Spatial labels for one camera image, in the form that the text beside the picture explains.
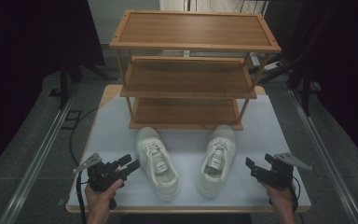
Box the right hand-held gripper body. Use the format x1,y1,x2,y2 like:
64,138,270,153
253,151,313,189

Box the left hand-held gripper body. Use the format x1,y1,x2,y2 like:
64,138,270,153
73,152,129,193

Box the white sneaker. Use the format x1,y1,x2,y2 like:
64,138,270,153
197,124,237,199
135,126,181,202

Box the wooden three-tier shoe rack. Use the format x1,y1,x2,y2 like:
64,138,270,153
108,8,282,132

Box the person's left hand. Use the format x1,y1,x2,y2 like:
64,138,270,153
84,178,125,218

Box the person's right hand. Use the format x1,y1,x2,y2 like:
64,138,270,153
258,180,296,216

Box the white table mat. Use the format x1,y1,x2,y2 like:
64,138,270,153
66,93,312,209

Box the black metal stand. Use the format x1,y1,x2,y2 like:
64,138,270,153
48,55,119,110
257,46,324,118

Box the white power strip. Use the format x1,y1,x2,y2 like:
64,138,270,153
249,52,283,72

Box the dark curtain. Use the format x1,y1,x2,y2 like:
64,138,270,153
0,0,106,181
265,0,358,172

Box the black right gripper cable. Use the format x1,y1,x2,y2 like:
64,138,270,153
290,175,302,213

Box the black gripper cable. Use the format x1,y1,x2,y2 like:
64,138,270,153
76,171,89,224
290,175,302,213

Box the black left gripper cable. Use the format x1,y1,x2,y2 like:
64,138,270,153
76,171,89,224

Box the black floor cable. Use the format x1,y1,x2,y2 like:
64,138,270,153
69,106,100,167

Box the metal floor rail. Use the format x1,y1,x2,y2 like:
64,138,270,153
287,88,358,224
0,83,80,224

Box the black floor socket frame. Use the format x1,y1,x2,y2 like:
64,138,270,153
60,109,83,131

